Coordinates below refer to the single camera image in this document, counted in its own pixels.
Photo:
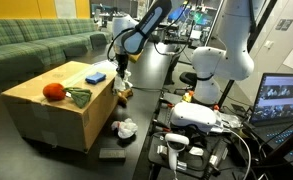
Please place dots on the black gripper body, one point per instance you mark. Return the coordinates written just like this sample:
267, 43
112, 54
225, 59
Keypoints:
122, 63

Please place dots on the white cloth towel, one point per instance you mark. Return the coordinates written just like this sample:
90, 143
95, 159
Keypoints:
121, 84

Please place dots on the white VR headset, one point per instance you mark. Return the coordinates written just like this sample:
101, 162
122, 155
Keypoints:
203, 118

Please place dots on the black rectangular block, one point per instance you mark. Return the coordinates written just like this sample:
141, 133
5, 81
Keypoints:
111, 154

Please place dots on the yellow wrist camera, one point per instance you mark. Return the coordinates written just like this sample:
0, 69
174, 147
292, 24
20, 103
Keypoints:
134, 58

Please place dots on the open laptop computer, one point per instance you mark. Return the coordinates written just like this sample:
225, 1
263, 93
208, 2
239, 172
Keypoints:
271, 119

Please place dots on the large cardboard box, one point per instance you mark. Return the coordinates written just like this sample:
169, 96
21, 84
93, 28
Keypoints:
62, 123

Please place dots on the red orange plush ball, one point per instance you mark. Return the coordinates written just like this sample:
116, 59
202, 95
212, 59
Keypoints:
54, 91

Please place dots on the white VR controller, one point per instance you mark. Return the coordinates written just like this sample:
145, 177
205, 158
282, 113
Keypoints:
176, 143

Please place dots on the green plush leaf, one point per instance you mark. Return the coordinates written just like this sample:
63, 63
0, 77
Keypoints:
80, 96

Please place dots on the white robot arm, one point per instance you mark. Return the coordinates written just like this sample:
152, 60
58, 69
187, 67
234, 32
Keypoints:
231, 61

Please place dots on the green plaid sofa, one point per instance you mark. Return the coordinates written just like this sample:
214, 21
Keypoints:
26, 42

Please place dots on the white red cloth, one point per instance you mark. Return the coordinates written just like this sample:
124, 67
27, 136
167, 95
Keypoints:
126, 128

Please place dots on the brown plush toy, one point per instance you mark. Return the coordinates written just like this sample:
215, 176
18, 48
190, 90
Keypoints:
123, 96

